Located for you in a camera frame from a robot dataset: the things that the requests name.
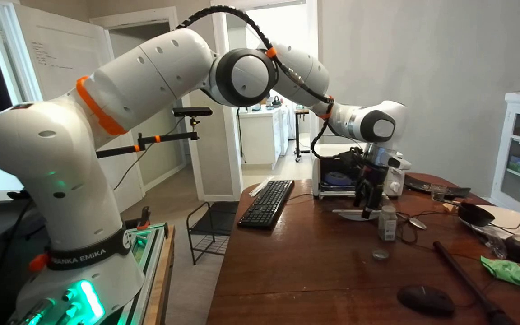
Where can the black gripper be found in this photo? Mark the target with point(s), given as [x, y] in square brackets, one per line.
[372, 173]

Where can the clear glass shaker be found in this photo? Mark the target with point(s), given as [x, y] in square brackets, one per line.
[386, 222]

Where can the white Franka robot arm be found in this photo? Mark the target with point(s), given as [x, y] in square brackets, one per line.
[48, 162]

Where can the white toaster oven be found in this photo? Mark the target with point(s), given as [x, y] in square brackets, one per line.
[397, 176]

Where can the small round metal lid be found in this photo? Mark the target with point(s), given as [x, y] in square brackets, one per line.
[379, 254]

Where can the metal spoon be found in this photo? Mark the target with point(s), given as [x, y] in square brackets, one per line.
[417, 222]

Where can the dark round tray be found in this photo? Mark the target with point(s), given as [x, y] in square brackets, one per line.
[428, 182]

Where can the small clear glass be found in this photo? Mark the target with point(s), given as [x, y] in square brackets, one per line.
[438, 195]

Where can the black keyboard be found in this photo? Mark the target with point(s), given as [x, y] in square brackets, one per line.
[265, 204]

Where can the black bowl-shaped object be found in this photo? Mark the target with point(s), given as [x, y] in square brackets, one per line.
[473, 213]

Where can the small white paper piece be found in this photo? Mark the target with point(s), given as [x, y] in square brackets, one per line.
[258, 187]

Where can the black computer mouse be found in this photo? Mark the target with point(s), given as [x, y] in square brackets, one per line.
[424, 299]

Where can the dark long stick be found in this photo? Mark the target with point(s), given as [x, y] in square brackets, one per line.
[464, 278]

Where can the white background counter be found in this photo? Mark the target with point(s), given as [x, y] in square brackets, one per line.
[260, 135]

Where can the black chair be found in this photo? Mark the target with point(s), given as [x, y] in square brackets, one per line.
[215, 218]

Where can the white pillar panel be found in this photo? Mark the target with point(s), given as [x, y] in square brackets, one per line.
[216, 167]

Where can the green cloth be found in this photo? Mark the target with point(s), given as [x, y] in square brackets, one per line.
[505, 270]

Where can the dark brown object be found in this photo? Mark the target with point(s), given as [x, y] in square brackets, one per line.
[518, 249]

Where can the black pole with orange clamps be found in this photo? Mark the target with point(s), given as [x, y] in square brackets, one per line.
[151, 139]

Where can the white whiteboard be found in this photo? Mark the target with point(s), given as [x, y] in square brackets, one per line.
[54, 54]

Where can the black camera on stand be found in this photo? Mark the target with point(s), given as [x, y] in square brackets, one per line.
[189, 110]

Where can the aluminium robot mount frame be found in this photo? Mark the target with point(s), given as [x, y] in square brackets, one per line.
[151, 263]

